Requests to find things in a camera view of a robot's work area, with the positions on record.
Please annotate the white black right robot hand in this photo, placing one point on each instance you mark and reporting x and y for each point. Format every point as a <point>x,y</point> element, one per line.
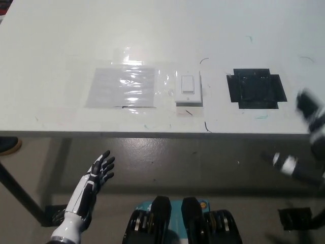
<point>313,119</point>

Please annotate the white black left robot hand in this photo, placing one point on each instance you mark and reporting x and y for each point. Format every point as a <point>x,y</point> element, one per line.
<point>83,188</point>

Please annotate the white rocker wall switch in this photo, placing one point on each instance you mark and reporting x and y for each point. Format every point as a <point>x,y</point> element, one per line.
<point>188,89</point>

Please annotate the black floor tape patch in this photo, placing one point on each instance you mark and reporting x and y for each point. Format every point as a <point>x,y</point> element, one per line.
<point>294,218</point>
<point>54,216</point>

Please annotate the black metal table leg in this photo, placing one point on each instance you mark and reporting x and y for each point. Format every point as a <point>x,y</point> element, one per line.
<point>23,193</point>

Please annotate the black tape square patch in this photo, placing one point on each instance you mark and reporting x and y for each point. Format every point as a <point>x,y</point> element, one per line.
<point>256,89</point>

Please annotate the dark shoe tan sole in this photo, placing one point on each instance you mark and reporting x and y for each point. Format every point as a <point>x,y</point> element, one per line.
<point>8,145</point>

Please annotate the clear plastic sheet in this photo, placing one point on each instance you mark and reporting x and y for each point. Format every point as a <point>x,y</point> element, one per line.
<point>106,87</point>

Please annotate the clear plastic tape film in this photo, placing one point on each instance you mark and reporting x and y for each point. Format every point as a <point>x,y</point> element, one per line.
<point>162,81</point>

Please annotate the dark red cluttered item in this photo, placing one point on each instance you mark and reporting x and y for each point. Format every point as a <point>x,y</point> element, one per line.
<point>5,7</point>

